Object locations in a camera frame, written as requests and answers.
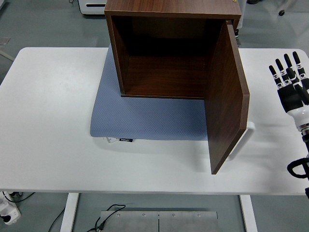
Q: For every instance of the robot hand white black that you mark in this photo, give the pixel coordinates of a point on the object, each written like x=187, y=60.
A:
x=290, y=96

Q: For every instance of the brown wooden cabinet door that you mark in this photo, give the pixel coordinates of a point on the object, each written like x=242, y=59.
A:
x=224, y=101

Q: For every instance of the brown wooden cabinet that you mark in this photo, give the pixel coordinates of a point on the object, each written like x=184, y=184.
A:
x=166, y=72

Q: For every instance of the small grey floor plate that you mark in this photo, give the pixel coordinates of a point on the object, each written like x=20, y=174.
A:
x=239, y=43

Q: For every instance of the black caster wheel with rod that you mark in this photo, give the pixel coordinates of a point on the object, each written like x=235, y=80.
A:
x=281, y=12

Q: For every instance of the person's leg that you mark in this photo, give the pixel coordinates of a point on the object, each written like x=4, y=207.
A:
x=243, y=9

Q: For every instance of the person's foot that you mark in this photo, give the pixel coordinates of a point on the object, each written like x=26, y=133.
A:
x=253, y=1

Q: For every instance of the white table leg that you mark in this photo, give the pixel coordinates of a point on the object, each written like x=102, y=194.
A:
x=248, y=215
x=68, y=212

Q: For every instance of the blue-grey perforated mat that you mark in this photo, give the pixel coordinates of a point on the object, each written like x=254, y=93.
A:
x=135, y=118

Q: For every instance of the dark mat label tag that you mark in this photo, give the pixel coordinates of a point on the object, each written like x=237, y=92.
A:
x=126, y=140

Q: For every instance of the grey metal plate with screws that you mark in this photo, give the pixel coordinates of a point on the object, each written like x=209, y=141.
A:
x=157, y=222

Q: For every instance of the white paper mat tag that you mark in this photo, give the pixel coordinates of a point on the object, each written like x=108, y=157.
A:
x=110, y=140

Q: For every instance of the white appliance with dark slot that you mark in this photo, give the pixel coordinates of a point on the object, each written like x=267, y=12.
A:
x=93, y=7

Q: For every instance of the grey slanted metal bar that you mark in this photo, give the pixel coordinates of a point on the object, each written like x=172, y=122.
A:
x=6, y=55

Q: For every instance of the grey floor cover plate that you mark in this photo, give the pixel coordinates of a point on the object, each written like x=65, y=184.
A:
x=3, y=41

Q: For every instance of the white power strip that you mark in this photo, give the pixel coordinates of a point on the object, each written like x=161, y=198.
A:
x=9, y=213

